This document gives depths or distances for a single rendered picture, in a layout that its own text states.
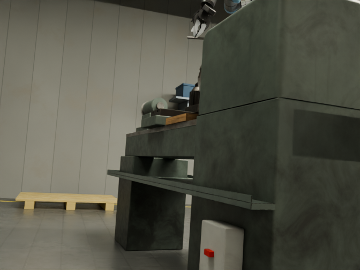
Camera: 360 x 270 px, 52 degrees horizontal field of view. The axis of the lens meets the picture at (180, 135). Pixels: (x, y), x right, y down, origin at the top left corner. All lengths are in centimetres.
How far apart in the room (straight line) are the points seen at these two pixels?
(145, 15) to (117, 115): 173
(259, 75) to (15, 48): 515
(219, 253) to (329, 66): 72
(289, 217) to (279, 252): 11
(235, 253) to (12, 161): 492
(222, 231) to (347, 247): 41
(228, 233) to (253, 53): 62
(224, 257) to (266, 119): 47
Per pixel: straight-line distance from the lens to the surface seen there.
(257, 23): 136
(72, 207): 483
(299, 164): 122
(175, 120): 203
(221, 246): 129
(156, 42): 634
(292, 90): 122
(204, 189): 138
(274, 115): 118
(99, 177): 591
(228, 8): 223
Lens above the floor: 64
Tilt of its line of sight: 5 degrees up
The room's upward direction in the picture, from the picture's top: 4 degrees clockwise
